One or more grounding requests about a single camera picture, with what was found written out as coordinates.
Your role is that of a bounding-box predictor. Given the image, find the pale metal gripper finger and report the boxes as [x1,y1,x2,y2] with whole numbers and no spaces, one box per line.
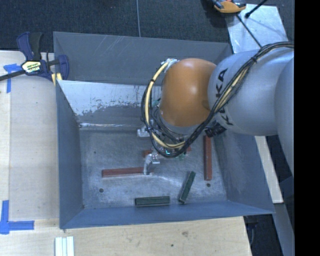
[136,126,152,138]
[142,152,161,176]

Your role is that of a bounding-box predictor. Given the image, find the red-brown flat block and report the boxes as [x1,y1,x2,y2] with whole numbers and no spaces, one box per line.
[203,135,213,182]
[101,166,155,179]

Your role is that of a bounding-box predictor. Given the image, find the dark green flat block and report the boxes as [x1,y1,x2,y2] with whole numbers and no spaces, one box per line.
[177,170,197,205]
[134,195,171,207]

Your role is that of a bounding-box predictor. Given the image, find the grey metal bin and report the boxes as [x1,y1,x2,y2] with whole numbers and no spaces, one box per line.
[52,31,276,230]

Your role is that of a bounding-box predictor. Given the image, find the black cylinder on white bracket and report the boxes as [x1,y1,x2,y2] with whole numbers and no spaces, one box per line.
[204,121,228,139]

